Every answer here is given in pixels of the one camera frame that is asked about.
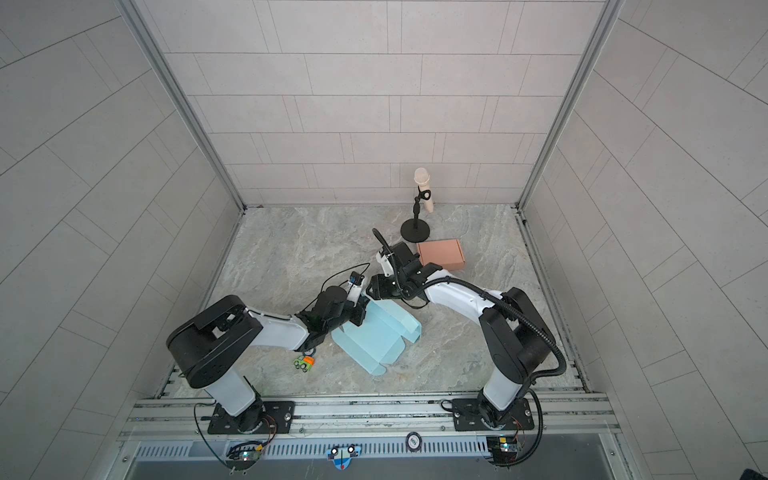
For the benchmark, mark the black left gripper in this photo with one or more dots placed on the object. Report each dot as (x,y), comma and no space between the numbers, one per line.
(360,311)

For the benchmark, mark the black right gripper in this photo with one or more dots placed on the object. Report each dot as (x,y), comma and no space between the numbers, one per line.
(379,288)

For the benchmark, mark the pink paper box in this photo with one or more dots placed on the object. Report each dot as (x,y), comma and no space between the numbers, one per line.
(446,253)

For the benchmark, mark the light blue cardboard box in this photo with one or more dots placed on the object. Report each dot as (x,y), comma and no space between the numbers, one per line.
(380,340)

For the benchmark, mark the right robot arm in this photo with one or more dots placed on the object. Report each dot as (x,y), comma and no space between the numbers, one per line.
(520,344)

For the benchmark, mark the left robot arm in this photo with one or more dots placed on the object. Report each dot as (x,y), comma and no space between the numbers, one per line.
(207,347)

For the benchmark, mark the small colourful toy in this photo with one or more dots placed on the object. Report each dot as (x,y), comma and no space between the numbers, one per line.
(304,363)

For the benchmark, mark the beige microphone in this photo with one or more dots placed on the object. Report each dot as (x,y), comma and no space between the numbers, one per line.
(422,180)

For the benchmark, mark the blue sticker marker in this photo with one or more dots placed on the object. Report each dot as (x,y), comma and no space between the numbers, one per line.
(341,456)

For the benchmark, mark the round black white badge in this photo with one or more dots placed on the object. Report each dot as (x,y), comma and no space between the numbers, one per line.
(413,442)

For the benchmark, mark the left green circuit board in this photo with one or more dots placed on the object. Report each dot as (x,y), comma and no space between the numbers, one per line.
(244,455)

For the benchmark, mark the green circuit board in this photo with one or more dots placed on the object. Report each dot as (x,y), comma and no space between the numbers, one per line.
(503,450)
(244,455)

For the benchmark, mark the right green circuit board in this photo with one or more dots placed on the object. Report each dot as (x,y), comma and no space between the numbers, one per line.
(503,450)

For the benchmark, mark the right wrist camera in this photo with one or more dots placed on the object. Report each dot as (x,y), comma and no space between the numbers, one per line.
(387,268)

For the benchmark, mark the aluminium corner post left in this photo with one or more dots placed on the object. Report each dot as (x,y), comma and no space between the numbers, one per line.
(139,29)

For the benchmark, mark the aluminium corner post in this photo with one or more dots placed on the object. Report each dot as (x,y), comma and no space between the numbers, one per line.
(587,62)
(139,29)

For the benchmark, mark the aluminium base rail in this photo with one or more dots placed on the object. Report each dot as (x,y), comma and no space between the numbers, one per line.
(307,427)

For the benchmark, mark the aluminium corner post right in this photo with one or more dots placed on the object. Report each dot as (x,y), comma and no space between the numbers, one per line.
(587,62)

